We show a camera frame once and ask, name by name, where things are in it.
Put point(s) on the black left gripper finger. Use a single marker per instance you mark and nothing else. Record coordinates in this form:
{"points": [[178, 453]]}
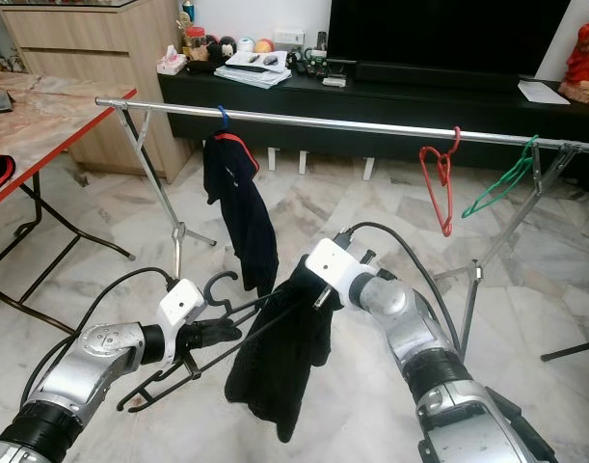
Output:
{"points": [[225, 326], [225, 341]]}

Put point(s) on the black plastic hanger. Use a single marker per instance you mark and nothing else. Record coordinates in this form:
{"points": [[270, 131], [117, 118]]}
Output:
{"points": [[221, 284]]}

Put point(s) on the black t-shirt with green print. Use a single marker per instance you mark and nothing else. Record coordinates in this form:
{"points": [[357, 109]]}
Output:
{"points": [[275, 376]]}

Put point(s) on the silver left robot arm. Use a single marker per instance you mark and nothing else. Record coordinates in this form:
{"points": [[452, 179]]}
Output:
{"points": [[101, 362]]}

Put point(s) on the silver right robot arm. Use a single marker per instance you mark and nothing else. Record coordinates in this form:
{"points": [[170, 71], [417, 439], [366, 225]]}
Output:
{"points": [[419, 338]]}

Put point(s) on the red plastic hanger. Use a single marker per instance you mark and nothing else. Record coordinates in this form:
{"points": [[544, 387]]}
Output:
{"points": [[456, 143]]}

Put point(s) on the blue plastic hanger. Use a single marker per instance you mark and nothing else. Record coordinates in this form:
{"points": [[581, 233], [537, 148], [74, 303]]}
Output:
{"points": [[223, 116]]}

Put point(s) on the green plastic hanger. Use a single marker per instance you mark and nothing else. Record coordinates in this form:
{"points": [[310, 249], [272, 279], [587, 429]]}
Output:
{"points": [[525, 157]]}

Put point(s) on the navy shirt with red trim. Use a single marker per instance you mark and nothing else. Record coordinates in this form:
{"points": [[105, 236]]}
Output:
{"points": [[241, 222]]}

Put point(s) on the silver metal clothes rack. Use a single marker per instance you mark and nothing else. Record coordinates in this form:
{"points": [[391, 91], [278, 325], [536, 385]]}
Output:
{"points": [[333, 124]]}

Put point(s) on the black TV console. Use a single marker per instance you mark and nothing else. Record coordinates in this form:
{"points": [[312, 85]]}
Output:
{"points": [[410, 106]]}

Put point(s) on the small white box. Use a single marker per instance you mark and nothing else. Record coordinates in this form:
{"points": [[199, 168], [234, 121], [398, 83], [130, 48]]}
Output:
{"points": [[334, 82]]}

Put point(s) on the stack of white papers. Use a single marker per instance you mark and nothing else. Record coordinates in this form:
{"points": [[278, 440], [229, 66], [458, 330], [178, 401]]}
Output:
{"points": [[254, 72]]}

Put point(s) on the black soundbar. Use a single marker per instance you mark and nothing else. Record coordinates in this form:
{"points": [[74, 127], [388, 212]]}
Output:
{"points": [[437, 77]]}

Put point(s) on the black metal furniture leg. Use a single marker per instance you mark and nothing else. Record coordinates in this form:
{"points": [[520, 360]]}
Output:
{"points": [[574, 349]]}

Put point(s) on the black remote control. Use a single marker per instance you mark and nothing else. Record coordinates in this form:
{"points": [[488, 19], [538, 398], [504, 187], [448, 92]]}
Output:
{"points": [[321, 41]]}

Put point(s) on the white power socket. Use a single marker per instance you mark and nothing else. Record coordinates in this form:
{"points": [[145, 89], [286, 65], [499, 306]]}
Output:
{"points": [[289, 39]]}

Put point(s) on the marble-print folding table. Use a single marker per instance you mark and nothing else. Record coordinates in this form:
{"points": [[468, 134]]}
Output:
{"points": [[43, 121]]}

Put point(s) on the pink tissue box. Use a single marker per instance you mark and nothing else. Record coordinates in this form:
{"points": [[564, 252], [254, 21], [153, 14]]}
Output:
{"points": [[173, 62]]}

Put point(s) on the red-lidded glass jar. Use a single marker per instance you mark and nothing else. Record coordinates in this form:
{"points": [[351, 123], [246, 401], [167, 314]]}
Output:
{"points": [[197, 45]]}

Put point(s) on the black television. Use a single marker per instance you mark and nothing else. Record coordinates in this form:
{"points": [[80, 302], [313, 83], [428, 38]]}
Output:
{"points": [[448, 34]]}

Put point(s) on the white paper sheet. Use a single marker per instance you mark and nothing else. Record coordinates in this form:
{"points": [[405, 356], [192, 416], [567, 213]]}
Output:
{"points": [[544, 93]]}

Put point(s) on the light wooden cabinet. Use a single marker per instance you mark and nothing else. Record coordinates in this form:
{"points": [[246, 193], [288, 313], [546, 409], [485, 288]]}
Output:
{"points": [[92, 48]]}

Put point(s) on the dark grey wallet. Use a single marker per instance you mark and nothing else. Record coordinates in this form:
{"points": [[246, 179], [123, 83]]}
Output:
{"points": [[0, 101]]}

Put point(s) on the blue and gold trophy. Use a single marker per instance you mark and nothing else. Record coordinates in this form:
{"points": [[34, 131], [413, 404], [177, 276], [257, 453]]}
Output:
{"points": [[188, 12]]}

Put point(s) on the red seated statue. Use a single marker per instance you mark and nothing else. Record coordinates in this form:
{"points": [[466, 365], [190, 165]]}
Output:
{"points": [[585, 63]]}

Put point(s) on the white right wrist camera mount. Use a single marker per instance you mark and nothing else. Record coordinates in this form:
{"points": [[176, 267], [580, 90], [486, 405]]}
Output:
{"points": [[333, 262]]}

